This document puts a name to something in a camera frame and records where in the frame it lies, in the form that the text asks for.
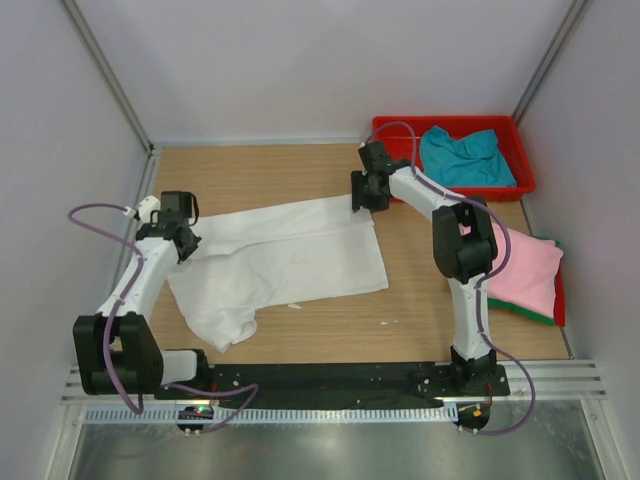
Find white t shirt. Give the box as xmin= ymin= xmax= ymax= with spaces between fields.
xmin=168 ymin=195 xmax=389 ymax=352

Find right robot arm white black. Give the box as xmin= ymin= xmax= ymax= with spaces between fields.
xmin=351 ymin=142 xmax=498 ymax=396

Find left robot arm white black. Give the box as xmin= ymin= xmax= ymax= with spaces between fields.
xmin=72 ymin=191 xmax=212 ymax=400

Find red plastic tray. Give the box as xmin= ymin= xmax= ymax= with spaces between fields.
xmin=372 ymin=115 xmax=536 ymax=202

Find teal t shirt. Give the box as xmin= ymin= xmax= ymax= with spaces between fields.
xmin=420 ymin=126 xmax=517 ymax=189

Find folded green t shirt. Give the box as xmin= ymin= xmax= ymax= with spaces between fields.
xmin=487 ymin=239 xmax=565 ymax=328

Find folded pink t shirt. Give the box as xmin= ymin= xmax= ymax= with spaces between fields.
xmin=462 ymin=222 xmax=565 ymax=321

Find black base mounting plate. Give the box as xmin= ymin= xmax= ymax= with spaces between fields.
xmin=153 ymin=360 xmax=511 ymax=407

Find folded red t shirt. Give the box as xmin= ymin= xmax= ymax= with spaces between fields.
xmin=554 ymin=270 xmax=566 ymax=328

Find white slotted cable duct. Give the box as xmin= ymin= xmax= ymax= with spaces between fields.
xmin=84 ymin=404 xmax=458 ymax=426

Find left aluminium frame post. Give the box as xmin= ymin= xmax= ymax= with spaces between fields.
xmin=59 ymin=0 xmax=154 ymax=155

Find aluminium frame post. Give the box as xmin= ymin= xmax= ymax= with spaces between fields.
xmin=59 ymin=0 xmax=154 ymax=155
xmin=511 ymin=0 xmax=594 ymax=126

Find aluminium front rail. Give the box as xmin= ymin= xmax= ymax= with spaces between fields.
xmin=60 ymin=359 xmax=607 ymax=405

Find right aluminium frame post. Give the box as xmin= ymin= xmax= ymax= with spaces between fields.
xmin=511 ymin=0 xmax=594 ymax=126

